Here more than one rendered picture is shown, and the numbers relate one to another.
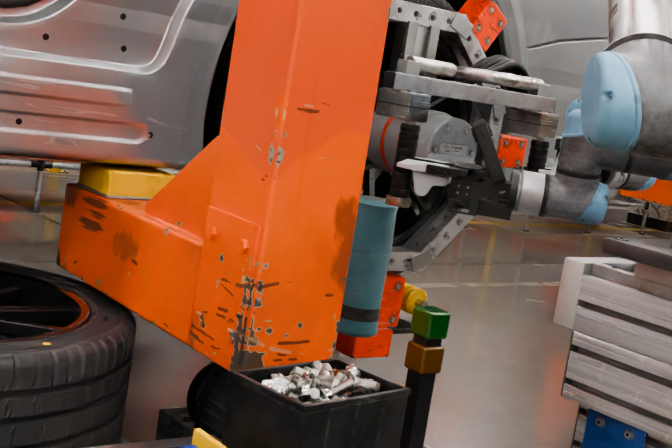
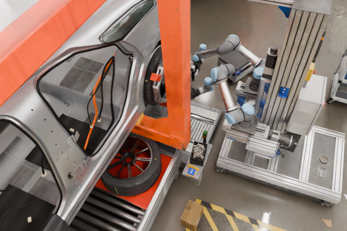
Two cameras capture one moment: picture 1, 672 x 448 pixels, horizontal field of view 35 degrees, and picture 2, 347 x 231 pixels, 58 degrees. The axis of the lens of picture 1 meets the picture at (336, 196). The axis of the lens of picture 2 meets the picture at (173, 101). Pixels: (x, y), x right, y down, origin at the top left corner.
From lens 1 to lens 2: 2.49 m
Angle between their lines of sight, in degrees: 48
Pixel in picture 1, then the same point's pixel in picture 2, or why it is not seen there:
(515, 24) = not seen: hidden behind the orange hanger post
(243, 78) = (173, 124)
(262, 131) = (180, 130)
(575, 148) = (207, 85)
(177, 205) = (158, 130)
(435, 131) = not seen: hidden behind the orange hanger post
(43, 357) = (158, 162)
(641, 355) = (236, 134)
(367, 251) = not seen: hidden behind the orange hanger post
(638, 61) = (234, 116)
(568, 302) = (224, 128)
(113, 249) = (145, 132)
